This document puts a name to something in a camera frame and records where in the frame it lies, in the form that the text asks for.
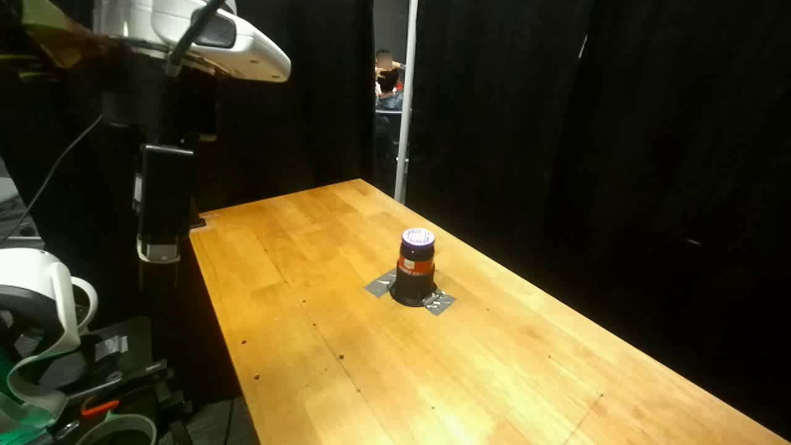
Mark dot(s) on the grey duct tape piece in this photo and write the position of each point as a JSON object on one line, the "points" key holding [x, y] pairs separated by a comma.
{"points": [[440, 301], [382, 285]]}

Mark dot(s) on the white vertical pole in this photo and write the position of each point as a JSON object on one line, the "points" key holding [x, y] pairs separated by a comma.
{"points": [[404, 100]]}

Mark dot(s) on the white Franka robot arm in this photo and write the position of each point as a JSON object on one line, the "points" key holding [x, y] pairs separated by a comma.
{"points": [[247, 50]]}

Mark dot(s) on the person in background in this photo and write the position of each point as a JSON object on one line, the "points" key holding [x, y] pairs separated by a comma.
{"points": [[387, 80]]}

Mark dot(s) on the black curtain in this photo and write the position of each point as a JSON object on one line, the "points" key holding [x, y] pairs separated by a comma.
{"points": [[658, 124]]}

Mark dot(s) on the dark tape roll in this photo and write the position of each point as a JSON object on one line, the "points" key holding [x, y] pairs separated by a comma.
{"points": [[131, 421]]}

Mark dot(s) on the small red black object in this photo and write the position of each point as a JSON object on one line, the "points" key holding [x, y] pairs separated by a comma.
{"points": [[413, 274]]}

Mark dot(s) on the black vertical mounting post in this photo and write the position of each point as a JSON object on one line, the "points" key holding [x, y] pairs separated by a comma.
{"points": [[164, 199]]}

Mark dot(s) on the white rounded plastic housing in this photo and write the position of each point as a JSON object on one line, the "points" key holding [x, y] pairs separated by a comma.
{"points": [[38, 286]]}

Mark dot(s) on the green translucent plastic piece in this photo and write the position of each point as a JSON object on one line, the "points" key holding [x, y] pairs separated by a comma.
{"points": [[16, 410]]}

